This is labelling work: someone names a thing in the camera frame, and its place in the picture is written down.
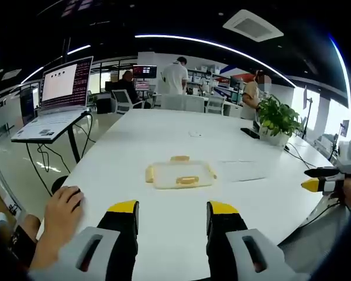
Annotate dark monitor screen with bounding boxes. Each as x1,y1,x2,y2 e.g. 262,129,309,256
19,87,41,125

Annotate silver open laptop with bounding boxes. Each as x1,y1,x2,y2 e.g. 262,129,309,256
11,56,94,141

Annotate black round object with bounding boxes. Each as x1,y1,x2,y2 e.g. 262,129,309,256
50,175,70,195

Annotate person's leg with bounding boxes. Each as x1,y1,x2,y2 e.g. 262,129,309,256
0,211,42,264

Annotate black cable on table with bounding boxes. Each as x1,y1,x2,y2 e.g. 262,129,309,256
283,142,317,170

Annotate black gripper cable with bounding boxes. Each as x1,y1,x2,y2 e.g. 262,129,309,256
297,196,350,229

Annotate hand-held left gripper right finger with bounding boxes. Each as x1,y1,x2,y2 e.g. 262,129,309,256
206,200,311,281

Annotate clear container with yellow latches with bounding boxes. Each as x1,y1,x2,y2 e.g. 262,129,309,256
145,155,218,191

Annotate black phone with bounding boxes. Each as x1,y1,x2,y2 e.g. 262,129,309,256
240,127,261,139

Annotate black cable under stand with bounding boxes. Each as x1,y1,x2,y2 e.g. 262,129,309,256
25,112,94,197

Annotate white office chair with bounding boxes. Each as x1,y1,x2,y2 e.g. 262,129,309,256
205,95,227,115
160,94,206,113
111,88,146,114

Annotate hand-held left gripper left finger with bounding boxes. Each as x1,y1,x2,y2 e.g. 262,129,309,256
28,200,140,281

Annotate wall screen with red picture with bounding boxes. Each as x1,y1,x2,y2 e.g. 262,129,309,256
132,64,158,80

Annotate black tripod stand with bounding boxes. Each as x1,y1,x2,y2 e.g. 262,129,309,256
301,84,314,139

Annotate white paper sheet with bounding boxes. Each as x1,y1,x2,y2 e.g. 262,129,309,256
218,159,267,183

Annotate ceiling air vent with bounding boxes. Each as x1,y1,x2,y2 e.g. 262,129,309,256
222,9,285,43

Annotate background storage shelves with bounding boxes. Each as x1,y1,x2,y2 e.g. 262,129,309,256
189,65,232,96

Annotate black laptop stand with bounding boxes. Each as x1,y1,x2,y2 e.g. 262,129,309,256
11,110,92,165

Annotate short ceiling light strip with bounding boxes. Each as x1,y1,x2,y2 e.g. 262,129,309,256
19,44,92,85

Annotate green potted plant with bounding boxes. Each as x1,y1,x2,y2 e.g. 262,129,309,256
256,94,302,147

